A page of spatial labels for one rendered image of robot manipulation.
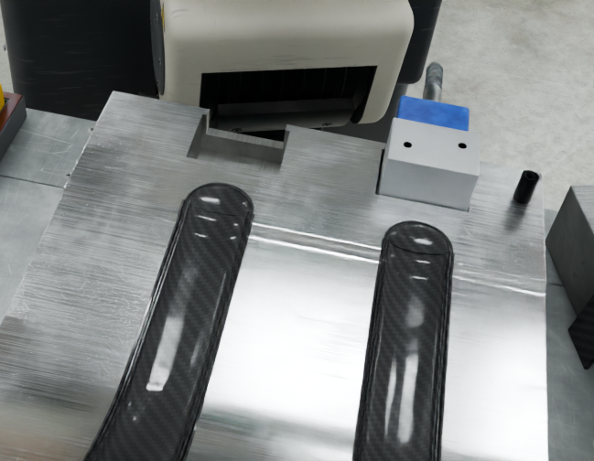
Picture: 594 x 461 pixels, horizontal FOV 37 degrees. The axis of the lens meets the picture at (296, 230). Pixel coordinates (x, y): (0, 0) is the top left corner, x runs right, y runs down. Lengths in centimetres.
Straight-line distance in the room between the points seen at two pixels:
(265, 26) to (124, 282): 38
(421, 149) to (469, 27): 186
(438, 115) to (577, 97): 168
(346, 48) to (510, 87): 138
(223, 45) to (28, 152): 22
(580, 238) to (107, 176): 29
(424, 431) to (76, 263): 19
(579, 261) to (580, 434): 11
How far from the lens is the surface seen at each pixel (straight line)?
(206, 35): 77
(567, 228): 60
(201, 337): 43
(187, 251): 46
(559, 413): 55
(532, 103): 214
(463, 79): 216
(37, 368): 42
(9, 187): 62
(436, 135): 50
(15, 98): 66
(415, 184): 49
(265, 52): 80
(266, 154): 54
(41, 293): 45
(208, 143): 55
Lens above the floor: 123
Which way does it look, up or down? 46 degrees down
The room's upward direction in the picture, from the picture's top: 9 degrees clockwise
